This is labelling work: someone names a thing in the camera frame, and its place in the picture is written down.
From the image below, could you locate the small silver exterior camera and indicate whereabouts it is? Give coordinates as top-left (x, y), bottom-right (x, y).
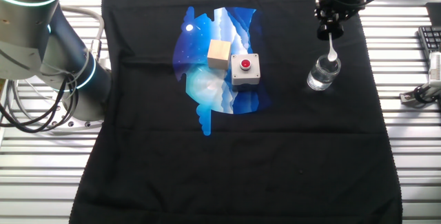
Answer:
top-left (428, 51), bottom-right (441, 82)

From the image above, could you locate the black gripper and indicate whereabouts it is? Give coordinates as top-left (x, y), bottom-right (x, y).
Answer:
top-left (314, 0), bottom-right (365, 25)

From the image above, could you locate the wooden cube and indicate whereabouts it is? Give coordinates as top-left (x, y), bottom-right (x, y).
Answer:
top-left (206, 39), bottom-right (232, 70)

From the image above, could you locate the black base cable bundle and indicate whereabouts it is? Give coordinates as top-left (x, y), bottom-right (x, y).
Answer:
top-left (0, 72), bottom-right (81, 134)

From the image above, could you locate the aluminium camera bracket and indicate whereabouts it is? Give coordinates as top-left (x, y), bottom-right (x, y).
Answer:
top-left (399, 79), bottom-right (441, 107)

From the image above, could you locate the grey box with red button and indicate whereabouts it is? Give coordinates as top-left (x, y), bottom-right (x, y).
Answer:
top-left (229, 53), bottom-right (262, 86)

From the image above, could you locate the black looped camera cable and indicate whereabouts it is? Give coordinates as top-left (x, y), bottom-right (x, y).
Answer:
top-left (413, 85), bottom-right (432, 105)

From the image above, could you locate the clear glass jar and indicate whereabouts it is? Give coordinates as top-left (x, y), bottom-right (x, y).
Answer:
top-left (306, 53), bottom-right (342, 92)

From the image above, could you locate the black cloth with blue print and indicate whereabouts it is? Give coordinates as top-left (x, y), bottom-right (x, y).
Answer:
top-left (68, 0), bottom-right (404, 224)

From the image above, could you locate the black keyboard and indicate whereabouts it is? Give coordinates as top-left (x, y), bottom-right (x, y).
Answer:
top-left (418, 26), bottom-right (441, 60)

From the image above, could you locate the thick grey base cable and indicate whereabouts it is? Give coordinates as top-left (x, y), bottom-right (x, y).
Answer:
top-left (58, 5), bottom-right (106, 63)

